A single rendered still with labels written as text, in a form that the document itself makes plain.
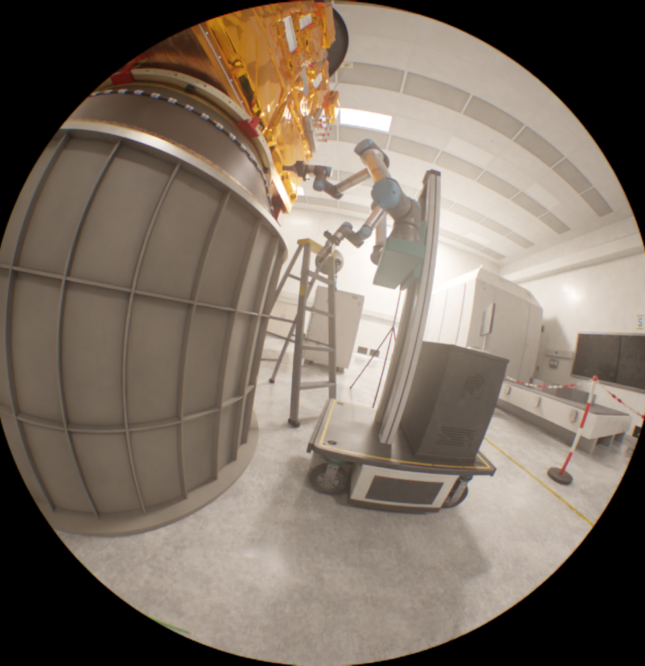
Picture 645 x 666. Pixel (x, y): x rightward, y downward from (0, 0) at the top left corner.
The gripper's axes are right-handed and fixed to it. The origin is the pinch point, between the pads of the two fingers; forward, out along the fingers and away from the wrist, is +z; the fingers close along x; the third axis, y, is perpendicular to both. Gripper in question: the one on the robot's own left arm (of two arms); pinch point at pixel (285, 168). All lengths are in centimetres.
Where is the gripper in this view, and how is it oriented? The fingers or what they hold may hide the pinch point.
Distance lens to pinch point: 163.6
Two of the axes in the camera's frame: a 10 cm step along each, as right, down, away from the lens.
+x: -0.9, 0.2, -10.0
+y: 2.2, -9.7, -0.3
